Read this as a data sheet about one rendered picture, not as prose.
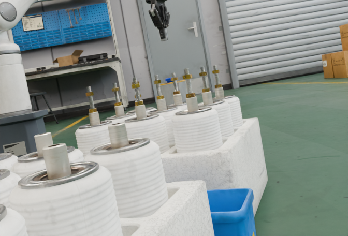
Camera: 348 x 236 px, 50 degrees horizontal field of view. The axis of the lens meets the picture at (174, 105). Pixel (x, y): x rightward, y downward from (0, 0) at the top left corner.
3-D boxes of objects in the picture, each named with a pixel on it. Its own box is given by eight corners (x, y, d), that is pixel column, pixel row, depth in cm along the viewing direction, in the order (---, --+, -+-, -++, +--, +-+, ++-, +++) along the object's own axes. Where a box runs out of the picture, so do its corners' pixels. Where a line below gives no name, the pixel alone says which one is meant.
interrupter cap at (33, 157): (5, 166, 49) (4, 161, 49) (44, 152, 56) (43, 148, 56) (50, 162, 46) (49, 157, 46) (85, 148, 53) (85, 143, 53)
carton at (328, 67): (346, 74, 475) (343, 50, 473) (357, 73, 451) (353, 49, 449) (324, 78, 473) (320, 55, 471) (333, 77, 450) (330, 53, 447)
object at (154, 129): (145, 211, 75) (129, 124, 74) (128, 202, 83) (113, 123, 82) (186, 197, 79) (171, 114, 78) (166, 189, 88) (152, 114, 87)
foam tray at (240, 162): (68, 247, 82) (52, 167, 81) (143, 188, 118) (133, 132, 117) (244, 247, 68) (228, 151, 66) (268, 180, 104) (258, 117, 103)
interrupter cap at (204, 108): (219, 108, 75) (219, 105, 75) (190, 116, 71) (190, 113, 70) (196, 110, 81) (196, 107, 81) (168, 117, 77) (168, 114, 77)
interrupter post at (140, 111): (139, 121, 78) (136, 106, 78) (134, 121, 81) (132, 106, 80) (149, 119, 80) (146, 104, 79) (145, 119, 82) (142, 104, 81)
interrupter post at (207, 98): (214, 105, 85) (212, 91, 85) (203, 107, 85) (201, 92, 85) (213, 104, 88) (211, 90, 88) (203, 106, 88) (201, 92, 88)
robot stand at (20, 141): (2, 229, 102) (-21, 122, 100) (19, 211, 116) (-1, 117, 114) (55, 219, 103) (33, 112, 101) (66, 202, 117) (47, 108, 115)
